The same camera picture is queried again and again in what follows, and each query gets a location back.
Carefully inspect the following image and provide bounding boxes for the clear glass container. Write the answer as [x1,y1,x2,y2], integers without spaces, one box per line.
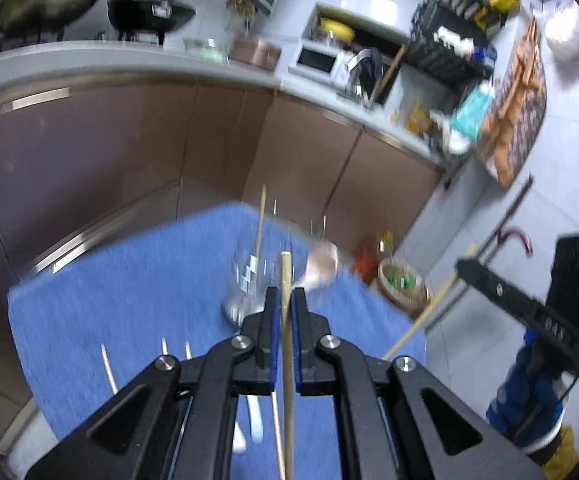
[184,37,229,64]

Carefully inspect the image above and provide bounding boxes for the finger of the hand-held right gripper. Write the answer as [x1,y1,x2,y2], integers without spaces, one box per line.
[454,258,543,323]

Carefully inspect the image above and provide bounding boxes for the white ceramic spoon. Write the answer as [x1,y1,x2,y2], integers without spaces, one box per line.
[234,394,266,456]

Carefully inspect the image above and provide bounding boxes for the black gas stove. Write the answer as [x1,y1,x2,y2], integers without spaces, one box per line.
[0,25,170,52]

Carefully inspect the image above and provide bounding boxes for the wooden rolling stick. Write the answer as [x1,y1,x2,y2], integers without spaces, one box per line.
[369,44,409,107]

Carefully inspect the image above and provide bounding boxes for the brown kitchen cabinet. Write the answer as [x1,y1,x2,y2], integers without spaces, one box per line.
[0,72,443,286]

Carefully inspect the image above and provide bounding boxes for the grey kitchen countertop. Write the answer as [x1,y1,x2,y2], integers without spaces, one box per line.
[0,40,450,168]

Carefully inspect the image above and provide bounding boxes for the yellow black container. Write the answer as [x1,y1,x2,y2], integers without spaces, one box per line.
[473,0,521,29]

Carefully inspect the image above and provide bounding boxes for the yellow cooking oil bottle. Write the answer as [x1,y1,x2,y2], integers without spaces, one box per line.
[376,232,395,262]

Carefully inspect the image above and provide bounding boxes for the black frying pan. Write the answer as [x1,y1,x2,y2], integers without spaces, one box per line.
[106,0,197,36]

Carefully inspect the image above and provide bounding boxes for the red label bottle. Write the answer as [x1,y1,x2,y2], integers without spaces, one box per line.
[353,251,379,282]

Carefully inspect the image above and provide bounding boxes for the pink ceramic spoon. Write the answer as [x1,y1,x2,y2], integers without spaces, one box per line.
[293,241,341,292]

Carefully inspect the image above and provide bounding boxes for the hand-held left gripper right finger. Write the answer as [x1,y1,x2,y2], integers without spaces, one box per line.
[292,287,545,480]

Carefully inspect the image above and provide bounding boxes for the teal cloth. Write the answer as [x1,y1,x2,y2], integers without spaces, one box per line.
[450,84,496,137]

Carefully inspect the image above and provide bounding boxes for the blue table mat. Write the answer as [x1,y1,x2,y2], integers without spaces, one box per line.
[8,201,426,480]

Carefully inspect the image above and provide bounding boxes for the steel kettle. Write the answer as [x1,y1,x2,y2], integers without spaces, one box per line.
[345,47,394,107]

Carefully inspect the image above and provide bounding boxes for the white plastic bag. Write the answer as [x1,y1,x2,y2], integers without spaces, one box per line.
[543,4,579,62]

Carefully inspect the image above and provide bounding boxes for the red handled umbrella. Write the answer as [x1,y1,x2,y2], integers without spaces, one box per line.
[483,175,536,262]

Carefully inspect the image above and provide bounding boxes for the yellow bag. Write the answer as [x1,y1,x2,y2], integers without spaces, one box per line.
[543,425,579,480]

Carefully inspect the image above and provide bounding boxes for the black dish rack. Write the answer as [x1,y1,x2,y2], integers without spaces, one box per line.
[408,0,501,88]

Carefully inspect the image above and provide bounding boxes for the white microwave oven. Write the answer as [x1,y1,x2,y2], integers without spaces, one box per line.
[288,41,351,80]

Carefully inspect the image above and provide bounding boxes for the yellow dried plant bunch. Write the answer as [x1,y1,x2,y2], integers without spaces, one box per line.
[226,0,259,32]

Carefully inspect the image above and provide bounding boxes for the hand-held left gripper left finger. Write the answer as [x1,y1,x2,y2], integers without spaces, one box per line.
[24,286,280,480]

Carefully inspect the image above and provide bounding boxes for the chrome wire utensil holder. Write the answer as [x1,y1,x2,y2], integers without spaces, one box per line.
[221,200,343,328]

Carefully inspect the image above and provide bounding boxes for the orange patterned towel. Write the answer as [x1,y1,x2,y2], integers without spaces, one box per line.
[475,16,549,190]

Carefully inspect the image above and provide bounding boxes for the pink storage box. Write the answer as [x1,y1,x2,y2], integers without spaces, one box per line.
[228,34,284,72]

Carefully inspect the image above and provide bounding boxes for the yellow snack packet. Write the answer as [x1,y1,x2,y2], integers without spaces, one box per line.
[403,104,431,134]

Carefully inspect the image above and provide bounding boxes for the person's right hand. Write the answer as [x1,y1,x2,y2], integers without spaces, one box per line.
[486,332,573,453]

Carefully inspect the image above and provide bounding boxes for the yellow lid glass jar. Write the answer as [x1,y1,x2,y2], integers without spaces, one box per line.
[318,17,356,44]

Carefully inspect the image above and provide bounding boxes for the woven basket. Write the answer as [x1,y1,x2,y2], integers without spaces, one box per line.
[377,258,429,312]

